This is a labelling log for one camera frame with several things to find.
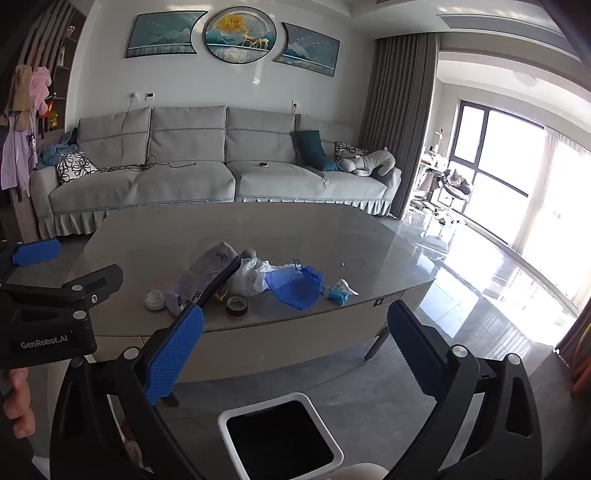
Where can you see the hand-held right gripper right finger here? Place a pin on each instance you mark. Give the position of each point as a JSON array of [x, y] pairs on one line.
[[415, 350]]

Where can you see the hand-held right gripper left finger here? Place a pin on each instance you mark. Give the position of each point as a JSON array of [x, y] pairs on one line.
[[173, 355]]

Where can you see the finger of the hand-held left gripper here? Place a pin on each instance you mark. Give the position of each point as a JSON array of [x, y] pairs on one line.
[[104, 279], [37, 253]]

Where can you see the clear plastic bag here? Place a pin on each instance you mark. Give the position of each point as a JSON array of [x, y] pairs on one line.
[[251, 279]]

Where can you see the white square trash bin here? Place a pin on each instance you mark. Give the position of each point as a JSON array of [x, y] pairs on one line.
[[277, 438]]

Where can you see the person's left hand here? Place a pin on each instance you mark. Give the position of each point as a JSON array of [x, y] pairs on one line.
[[16, 406]]

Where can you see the white round lid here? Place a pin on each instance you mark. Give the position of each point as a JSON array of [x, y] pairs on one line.
[[155, 300]]

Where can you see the small yellow wrapper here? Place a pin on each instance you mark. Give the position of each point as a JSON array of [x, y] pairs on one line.
[[221, 294]]

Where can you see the black tape roll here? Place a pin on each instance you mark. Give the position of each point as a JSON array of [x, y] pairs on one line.
[[237, 308]]

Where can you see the white textured cloth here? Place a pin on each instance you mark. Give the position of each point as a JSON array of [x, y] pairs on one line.
[[203, 277]]

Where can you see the black long wrapper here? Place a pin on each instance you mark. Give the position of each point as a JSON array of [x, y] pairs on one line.
[[220, 281]]

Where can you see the blue crumpled packet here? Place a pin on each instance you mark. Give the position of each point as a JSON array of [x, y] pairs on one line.
[[340, 294]]

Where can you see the black white floral pillow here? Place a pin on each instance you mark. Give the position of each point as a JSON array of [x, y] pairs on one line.
[[348, 150], [76, 167]]

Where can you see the blue crumpled clothes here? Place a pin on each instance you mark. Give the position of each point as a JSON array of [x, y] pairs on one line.
[[54, 154]]

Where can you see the purple hanging garment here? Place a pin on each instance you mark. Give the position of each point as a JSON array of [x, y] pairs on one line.
[[16, 154]]

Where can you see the grey fabric sofa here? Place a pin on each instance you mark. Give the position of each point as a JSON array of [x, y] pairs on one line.
[[184, 184]]

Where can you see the small grey cloth lump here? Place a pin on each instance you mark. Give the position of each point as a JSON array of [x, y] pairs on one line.
[[249, 253]]

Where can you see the red gold toy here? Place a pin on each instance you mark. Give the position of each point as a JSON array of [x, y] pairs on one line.
[[53, 119]]

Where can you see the blue mesh bag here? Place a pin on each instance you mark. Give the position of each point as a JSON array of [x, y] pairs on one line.
[[293, 287]]

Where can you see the orange brown fabric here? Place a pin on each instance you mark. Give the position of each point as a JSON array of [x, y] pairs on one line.
[[579, 360]]

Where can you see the grey baby bouncer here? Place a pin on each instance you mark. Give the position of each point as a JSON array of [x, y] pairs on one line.
[[455, 187]]

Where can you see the grey plush toy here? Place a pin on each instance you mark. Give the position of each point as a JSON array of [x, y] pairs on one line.
[[371, 162]]

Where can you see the white sheer curtain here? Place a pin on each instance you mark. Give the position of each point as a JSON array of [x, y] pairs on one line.
[[558, 203]]

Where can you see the black framed window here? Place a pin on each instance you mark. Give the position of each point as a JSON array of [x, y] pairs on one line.
[[489, 152]]

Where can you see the teal pillow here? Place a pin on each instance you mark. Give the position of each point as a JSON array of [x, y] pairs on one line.
[[308, 147]]

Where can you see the grey pleated curtain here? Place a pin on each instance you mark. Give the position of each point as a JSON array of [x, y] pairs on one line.
[[397, 115]]

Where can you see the round ceiling light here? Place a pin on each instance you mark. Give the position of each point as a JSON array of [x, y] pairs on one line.
[[526, 79]]

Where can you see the wooden wall shelf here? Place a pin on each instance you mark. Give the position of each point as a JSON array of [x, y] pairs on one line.
[[64, 50]]

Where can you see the teal curved wall painting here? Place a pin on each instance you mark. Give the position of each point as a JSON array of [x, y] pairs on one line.
[[161, 34], [307, 48]]

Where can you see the round deer wall painting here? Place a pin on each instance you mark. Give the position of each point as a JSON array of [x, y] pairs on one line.
[[240, 33]]

